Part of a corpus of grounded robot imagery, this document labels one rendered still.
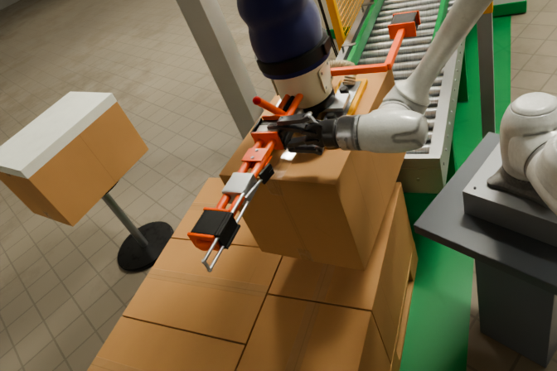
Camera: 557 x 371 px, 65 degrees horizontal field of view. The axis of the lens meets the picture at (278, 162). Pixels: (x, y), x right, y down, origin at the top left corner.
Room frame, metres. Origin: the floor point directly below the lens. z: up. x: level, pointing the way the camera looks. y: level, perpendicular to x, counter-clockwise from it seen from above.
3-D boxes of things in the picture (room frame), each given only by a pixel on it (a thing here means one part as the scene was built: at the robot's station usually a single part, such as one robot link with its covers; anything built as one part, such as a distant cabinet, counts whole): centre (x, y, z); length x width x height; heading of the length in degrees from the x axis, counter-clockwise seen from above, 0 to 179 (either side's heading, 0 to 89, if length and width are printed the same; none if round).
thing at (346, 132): (0.88, -0.20, 1.20); 0.09 x 0.06 x 0.09; 144
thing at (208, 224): (0.76, 0.20, 1.20); 0.08 x 0.07 x 0.05; 142
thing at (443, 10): (2.55, -1.44, 0.60); 1.60 x 0.11 x 0.09; 144
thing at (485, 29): (1.65, -1.07, 0.50); 0.07 x 0.07 x 1.00; 54
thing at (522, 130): (0.79, -0.65, 1.02); 0.18 x 0.16 x 0.22; 170
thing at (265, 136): (1.03, -0.02, 1.20); 0.10 x 0.08 x 0.06; 52
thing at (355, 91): (1.17, -0.25, 1.09); 0.34 x 0.10 x 0.05; 142
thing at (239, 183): (0.86, 0.11, 1.19); 0.07 x 0.07 x 0.04; 52
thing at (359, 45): (2.87, -1.01, 0.60); 1.60 x 0.11 x 0.09; 144
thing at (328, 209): (1.22, -0.16, 0.87); 0.60 x 0.40 x 0.40; 140
